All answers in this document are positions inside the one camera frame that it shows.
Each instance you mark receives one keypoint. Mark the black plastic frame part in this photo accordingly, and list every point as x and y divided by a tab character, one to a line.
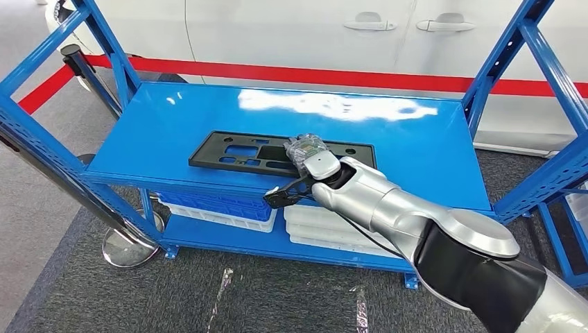
206	156

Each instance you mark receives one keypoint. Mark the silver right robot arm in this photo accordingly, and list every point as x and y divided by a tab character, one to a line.
413	216

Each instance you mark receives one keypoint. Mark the blue metal shelf rack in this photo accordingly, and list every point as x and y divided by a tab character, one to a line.
183	124

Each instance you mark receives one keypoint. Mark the blue wheeled shelf rack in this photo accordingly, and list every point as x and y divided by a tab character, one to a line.
553	239

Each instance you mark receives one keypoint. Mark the clear floor tape strip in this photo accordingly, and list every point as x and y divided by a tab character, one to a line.
225	280
361	312

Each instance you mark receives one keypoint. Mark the white car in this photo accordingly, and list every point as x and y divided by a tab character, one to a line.
275	27

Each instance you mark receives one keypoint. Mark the dark round stanchion base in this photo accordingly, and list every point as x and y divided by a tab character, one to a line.
86	159

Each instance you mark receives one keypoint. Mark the white storage bin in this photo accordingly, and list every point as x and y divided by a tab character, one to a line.
579	207

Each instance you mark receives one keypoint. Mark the chrome stanchion post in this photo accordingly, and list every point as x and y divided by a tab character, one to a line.
133	248
87	76

